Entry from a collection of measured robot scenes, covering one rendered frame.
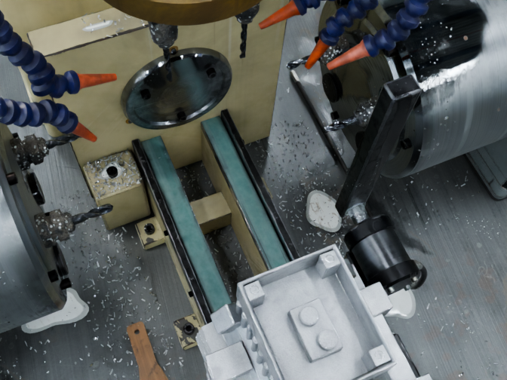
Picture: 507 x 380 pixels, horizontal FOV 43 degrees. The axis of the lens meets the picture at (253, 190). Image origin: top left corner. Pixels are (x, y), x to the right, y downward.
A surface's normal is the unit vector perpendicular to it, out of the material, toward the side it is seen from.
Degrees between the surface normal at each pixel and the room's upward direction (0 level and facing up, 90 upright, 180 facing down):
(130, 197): 90
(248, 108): 90
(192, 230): 0
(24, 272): 58
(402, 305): 0
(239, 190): 0
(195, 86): 90
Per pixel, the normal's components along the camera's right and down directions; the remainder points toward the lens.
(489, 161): -0.91, 0.34
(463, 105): 0.36, 0.42
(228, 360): 0.05, -0.44
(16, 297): 0.40, 0.62
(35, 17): 0.40, 0.83
